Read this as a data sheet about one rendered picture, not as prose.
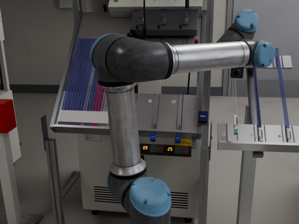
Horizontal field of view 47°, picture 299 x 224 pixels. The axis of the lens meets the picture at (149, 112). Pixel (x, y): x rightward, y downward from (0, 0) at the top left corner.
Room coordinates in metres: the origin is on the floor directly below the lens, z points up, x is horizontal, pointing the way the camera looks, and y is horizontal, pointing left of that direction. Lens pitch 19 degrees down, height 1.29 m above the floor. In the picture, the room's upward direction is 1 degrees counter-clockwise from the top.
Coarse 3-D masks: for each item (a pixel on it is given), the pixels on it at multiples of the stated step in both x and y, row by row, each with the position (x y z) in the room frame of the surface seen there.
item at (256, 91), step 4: (256, 72) 1.53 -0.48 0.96; (256, 76) 1.51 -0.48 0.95; (256, 80) 1.49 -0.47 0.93; (256, 84) 1.48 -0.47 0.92; (256, 88) 1.46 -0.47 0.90; (256, 92) 1.45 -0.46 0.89; (256, 96) 1.43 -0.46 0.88; (256, 100) 1.42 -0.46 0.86; (256, 104) 1.40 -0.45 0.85; (256, 108) 1.39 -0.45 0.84; (256, 112) 1.38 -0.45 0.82; (260, 116) 1.35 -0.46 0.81; (260, 120) 1.34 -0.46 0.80; (260, 124) 1.33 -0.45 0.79
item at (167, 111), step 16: (144, 96) 1.58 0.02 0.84; (160, 96) 1.57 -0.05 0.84; (176, 96) 1.56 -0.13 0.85; (192, 96) 1.55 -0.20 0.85; (144, 112) 1.52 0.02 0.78; (160, 112) 1.51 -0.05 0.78; (176, 112) 1.50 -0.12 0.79; (192, 112) 1.49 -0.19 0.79; (160, 128) 1.45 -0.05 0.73; (176, 128) 1.44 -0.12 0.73; (192, 128) 1.43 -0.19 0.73
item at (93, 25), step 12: (84, 12) 2.01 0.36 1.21; (96, 12) 2.00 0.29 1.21; (108, 12) 1.99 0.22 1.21; (84, 24) 1.95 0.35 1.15; (96, 24) 1.94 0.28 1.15; (108, 24) 1.93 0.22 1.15; (120, 24) 1.92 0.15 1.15; (84, 36) 1.89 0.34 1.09; (96, 36) 1.88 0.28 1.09; (156, 36) 1.83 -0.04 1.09; (168, 36) 1.82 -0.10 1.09; (180, 36) 1.81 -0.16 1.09; (192, 36) 1.80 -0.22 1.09; (72, 60) 1.78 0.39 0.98
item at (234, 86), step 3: (234, 78) 1.38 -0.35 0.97; (234, 81) 1.37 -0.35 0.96; (234, 84) 1.36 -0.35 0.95; (234, 87) 1.35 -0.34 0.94; (234, 90) 1.34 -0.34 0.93; (234, 93) 1.33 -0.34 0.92; (234, 96) 1.32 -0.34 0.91; (234, 99) 1.32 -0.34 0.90; (234, 102) 1.31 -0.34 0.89; (234, 105) 1.30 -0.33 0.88; (234, 108) 1.29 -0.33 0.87; (234, 111) 1.28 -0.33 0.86; (234, 114) 1.27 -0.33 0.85; (234, 129) 1.22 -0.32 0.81; (237, 129) 1.22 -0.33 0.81
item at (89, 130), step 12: (60, 132) 1.55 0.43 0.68; (72, 132) 1.53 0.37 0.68; (84, 132) 1.52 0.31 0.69; (96, 132) 1.50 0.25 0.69; (108, 132) 1.49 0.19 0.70; (144, 132) 1.45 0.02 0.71; (156, 132) 1.43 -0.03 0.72; (168, 132) 1.42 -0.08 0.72; (180, 132) 1.41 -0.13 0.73; (192, 132) 1.40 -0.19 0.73
